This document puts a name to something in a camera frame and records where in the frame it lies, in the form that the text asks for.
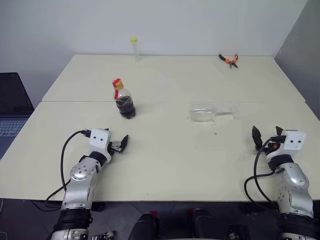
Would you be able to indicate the dark rounded shape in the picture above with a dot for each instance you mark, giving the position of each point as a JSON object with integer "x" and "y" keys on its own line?
{"x": 205, "y": 225}
{"x": 145, "y": 227}

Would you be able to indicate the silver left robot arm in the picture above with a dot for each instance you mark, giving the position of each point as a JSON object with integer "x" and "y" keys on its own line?
{"x": 80, "y": 172}

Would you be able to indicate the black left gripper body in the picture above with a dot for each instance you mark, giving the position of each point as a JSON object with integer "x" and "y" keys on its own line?
{"x": 114, "y": 149}

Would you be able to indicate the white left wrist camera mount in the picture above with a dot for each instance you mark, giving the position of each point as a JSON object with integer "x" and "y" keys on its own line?
{"x": 100, "y": 140}

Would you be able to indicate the orange and black pliers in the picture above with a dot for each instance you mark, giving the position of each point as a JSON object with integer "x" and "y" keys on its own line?
{"x": 231, "y": 61}

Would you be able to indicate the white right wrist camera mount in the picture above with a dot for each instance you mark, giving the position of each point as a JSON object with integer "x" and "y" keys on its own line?
{"x": 295, "y": 141}

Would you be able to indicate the dark liquid bottle red cap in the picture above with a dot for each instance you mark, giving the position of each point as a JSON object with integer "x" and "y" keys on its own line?
{"x": 126, "y": 107}

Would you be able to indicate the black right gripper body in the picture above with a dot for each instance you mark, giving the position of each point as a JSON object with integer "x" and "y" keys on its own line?
{"x": 280, "y": 139}

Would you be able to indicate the dark laptop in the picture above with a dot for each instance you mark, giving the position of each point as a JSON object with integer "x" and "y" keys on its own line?
{"x": 12, "y": 100}

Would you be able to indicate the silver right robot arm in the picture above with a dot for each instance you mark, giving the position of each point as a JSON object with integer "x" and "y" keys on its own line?
{"x": 295, "y": 180}

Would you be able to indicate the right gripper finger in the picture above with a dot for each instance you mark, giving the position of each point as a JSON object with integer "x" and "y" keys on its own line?
{"x": 279, "y": 131}
{"x": 256, "y": 137}

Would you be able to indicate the clear tube with yellow cap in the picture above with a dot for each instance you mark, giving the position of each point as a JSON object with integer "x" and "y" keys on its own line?
{"x": 136, "y": 53}

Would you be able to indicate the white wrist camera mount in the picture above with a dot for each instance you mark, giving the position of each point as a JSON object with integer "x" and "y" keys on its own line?
{"x": 100, "y": 140}
{"x": 295, "y": 141}

